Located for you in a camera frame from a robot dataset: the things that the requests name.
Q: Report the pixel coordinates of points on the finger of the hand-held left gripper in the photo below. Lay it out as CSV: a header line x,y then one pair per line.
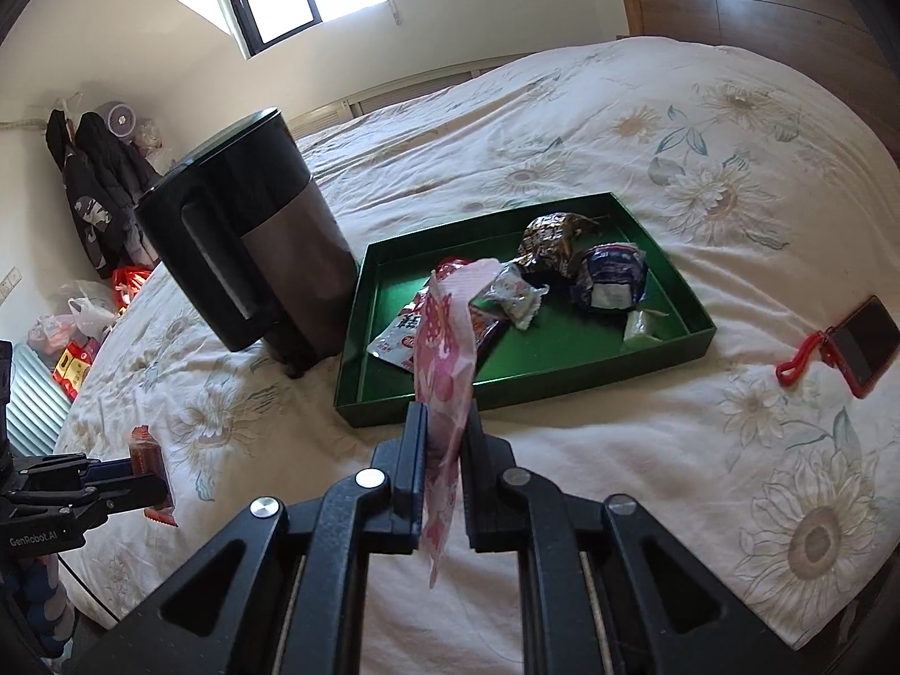
x,y
140,489
105,467

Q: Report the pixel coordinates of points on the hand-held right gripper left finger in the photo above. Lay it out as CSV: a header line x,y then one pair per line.
x,y
411,478

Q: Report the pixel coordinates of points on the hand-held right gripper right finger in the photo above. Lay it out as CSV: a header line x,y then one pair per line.
x,y
478,478

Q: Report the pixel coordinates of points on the small red brown snack bar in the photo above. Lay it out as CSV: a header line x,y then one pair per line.
x,y
144,450

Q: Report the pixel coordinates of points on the pink snack packet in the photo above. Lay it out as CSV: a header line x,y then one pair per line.
x,y
443,365

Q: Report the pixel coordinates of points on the large red white snack pouch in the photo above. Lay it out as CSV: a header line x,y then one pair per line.
x,y
397,341

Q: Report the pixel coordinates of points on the green cardboard tray box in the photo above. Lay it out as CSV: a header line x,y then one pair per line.
x,y
562,344

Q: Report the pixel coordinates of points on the pale green candy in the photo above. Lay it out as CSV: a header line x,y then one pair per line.
x,y
640,327

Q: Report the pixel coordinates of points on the blue white round snack packet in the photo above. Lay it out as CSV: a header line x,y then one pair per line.
x,y
605,274

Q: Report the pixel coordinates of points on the black gold snack packet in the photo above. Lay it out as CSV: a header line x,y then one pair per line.
x,y
548,239

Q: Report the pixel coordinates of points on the blue patterned cloth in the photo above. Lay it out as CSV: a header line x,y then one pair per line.
x,y
42,597

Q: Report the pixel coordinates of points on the light blue ribbed suitcase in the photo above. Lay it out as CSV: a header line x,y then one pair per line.
x,y
35,401

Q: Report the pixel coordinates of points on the red yellow food bag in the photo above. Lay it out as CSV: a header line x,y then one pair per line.
x,y
74,365

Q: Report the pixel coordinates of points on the pink plastic bag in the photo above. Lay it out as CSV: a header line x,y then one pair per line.
x,y
46,334

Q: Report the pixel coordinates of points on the white plastic bag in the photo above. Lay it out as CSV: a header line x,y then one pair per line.
x,y
88,316

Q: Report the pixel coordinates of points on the clear plastic bag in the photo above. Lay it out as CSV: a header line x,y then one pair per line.
x,y
77,290

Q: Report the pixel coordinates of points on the red gift bags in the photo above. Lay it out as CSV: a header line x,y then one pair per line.
x,y
130,281

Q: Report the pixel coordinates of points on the black and grey electric kettle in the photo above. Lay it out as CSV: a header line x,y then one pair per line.
x,y
281,260

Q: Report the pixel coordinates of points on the black camouflage jacket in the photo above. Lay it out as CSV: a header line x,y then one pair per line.
x,y
88,211

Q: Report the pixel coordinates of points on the black grey puffer jacket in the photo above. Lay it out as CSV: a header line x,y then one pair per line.
x,y
112,162

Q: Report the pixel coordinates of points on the hanging clear plastic bags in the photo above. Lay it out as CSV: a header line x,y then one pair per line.
x,y
151,140

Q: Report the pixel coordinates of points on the small purple fan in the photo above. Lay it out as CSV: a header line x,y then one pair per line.
x,y
121,119

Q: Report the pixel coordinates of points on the wooden radiator cover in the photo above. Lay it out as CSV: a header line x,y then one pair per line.
x,y
394,95

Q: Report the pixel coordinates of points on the red smartphone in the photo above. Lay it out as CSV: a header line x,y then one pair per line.
x,y
865,344

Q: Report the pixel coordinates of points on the wooden headboard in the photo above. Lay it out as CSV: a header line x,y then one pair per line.
x,y
738,7

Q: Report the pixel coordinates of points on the wall switch panel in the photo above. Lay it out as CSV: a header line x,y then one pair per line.
x,y
8,282

